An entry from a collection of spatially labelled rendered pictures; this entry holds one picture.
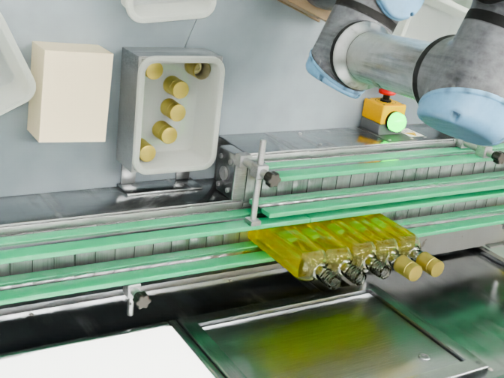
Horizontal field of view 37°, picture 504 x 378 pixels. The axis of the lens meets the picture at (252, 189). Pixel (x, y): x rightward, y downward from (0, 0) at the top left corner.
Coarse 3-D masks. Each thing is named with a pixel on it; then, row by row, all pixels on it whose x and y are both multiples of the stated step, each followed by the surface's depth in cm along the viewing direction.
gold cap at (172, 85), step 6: (168, 78) 143; (174, 78) 142; (168, 84) 142; (174, 84) 140; (180, 84) 140; (186, 84) 141; (168, 90) 142; (174, 90) 140; (180, 90) 141; (186, 90) 142; (174, 96) 141; (180, 96) 141
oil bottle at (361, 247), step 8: (320, 224) 151; (328, 224) 151; (336, 224) 151; (344, 224) 152; (328, 232) 149; (336, 232) 147; (344, 232) 148; (352, 232) 148; (344, 240) 145; (352, 240) 145; (360, 240) 145; (368, 240) 146; (352, 248) 143; (360, 248) 142; (368, 248) 143; (352, 256) 143; (360, 256) 142; (360, 264) 143
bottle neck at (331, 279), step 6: (324, 264) 137; (318, 270) 136; (324, 270) 135; (330, 270) 135; (318, 276) 135; (324, 276) 134; (330, 276) 133; (336, 276) 133; (324, 282) 134; (330, 282) 133; (336, 282) 135; (330, 288) 133; (336, 288) 134
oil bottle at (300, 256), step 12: (276, 228) 146; (288, 228) 147; (252, 240) 152; (264, 240) 148; (276, 240) 144; (288, 240) 142; (300, 240) 142; (276, 252) 144; (288, 252) 141; (300, 252) 138; (312, 252) 138; (324, 252) 139; (288, 264) 141; (300, 264) 138; (312, 264) 136; (300, 276) 138; (312, 276) 137
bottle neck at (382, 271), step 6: (366, 258) 142; (372, 258) 142; (366, 264) 142; (372, 264) 140; (378, 264) 140; (384, 264) 140; (372, 270) 140; (378, 270) 139; (384, 270) 141; (390, 270) 140; (378, 276) 139; (384, 276) 140
